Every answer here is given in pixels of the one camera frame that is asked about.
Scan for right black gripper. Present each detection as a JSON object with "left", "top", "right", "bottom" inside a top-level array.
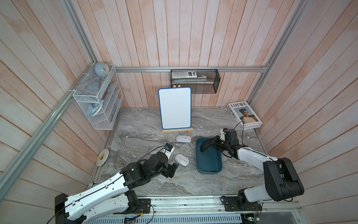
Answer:
[{"left": 207, "top": 135, "right": 230, "bottom": 151}]

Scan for white mouse with logo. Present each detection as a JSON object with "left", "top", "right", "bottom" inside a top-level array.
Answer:
[{"left": 174, "top": 154, "right": 189, "bottom": 167}]

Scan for black computer mouse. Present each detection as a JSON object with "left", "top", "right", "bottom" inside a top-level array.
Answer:
[{"left": 200, "top": 139, "right": 213, "bottom": 152}]

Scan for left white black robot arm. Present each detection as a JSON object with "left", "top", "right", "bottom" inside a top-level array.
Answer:
[{"left": 53, "top": 152, "right": 179, "bottom": 224}]

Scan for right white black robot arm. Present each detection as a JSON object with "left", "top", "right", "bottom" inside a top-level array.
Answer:
[{"left": 208, "top": 128, "right": 304, "bottom": 204}]

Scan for teal storage box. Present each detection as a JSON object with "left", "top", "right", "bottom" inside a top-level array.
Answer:
[{"left": 195, "top": 138, "right": 223, "bottom": 175}]

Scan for white mouse near easel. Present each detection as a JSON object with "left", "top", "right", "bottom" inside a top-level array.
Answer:
[{"left": 176, "top": 135, "right": 192, "bottom": 143}]

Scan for Loewe book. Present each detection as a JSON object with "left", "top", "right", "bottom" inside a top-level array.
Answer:
[{"left": 227, "top": 101, "right": 263, "bottom": 130}]

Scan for small wooden easel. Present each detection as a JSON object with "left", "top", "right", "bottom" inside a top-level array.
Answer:
[{"left": 162, "top": 127, "right": 194, "bottom": 139}]

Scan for white tape roll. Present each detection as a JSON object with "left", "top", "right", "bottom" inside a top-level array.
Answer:
[{"left": 96, "top": 148, "right": 110, "bottom": 167}]

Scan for blue-framed whiteboard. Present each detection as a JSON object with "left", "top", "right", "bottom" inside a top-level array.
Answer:
[{"left": 158, "top": 87, "right": 192, "bottom": 130}]

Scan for white calculator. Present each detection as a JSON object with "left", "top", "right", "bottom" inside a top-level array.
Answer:
[{"left": 171, "top": 71, "right": 197, "bottom": 79}]

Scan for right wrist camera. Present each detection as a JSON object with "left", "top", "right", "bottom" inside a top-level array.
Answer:
[{"left": 220, "top": 129, "right": 225, "bottom": 141}]

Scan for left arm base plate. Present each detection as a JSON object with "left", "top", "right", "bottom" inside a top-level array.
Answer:
[{"left": 121, "top": 198, "right": 151, "bottom": 214}]

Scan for aluminium front rail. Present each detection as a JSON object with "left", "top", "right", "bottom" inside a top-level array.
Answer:
[{"left": 71, "top": 194, "right": 304, "bottom": 224}]

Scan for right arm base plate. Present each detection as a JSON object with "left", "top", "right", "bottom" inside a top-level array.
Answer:
[{"left": 220, "top": 195, "right": 262, "bottom": 211}]

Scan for black mesh wall basket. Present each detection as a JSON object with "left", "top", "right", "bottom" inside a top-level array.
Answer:
[{"left": 170, "top": 69, "right": 221, "bottom": 94}]

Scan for white wire shelf rack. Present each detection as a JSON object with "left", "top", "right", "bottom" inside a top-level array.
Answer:
[{"left": 73, "top": 64, "right": 124, "bottom": 130}]

